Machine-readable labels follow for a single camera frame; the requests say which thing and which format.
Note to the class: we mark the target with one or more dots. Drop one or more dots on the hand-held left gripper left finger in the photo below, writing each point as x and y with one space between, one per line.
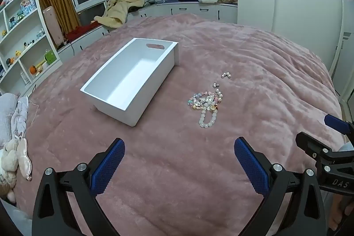
107 167

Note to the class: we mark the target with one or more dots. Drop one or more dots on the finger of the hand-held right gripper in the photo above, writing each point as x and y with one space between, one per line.
312 146
336 124

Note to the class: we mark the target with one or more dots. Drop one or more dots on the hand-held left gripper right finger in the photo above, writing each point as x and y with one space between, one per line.
251 167

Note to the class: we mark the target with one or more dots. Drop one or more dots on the white plastic bin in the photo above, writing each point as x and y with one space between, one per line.
130 78

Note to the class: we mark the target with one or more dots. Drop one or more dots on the pearl drop earring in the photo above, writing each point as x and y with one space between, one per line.
226 75

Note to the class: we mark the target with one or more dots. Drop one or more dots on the person's right hand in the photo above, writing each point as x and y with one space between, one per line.
336 214

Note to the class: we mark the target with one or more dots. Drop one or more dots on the white door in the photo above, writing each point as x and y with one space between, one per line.
347 59

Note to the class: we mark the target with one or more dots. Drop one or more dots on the pink sleep mask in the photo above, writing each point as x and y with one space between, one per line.
23 158

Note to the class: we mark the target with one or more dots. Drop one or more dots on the beige plush toy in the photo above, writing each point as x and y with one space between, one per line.
8 158

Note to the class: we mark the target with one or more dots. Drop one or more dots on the lavender crumpled cloth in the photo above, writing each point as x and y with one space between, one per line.
20 114

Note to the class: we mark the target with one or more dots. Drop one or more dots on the grey pillow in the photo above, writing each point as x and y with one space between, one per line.
7 114

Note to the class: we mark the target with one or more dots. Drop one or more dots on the orange ball toy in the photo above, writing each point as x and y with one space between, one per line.
33 70

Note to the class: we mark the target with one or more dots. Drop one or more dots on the green box toy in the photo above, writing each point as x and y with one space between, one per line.
49 56

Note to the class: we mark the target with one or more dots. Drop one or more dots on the pink fleece blanket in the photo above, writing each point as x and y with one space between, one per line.
221 45

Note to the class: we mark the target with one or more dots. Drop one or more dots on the red cloth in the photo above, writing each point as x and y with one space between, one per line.
80 31

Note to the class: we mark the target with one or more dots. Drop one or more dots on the dark orange plush toy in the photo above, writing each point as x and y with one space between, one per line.
10 61

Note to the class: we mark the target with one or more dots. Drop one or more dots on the yellow duck toy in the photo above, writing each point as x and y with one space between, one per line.
18 53

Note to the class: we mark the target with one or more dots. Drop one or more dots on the pink tower heater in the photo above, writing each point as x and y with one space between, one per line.
54 28

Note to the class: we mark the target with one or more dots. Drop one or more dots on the white bookshelf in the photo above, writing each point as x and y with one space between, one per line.
45 31

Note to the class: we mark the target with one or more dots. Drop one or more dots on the yellow blanket on window seat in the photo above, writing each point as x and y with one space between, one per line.
119 9

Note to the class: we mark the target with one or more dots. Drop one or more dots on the white window seat cabinets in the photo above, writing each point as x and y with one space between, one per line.
193 10

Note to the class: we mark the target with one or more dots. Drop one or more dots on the floral storage box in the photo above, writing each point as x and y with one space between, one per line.
28 5

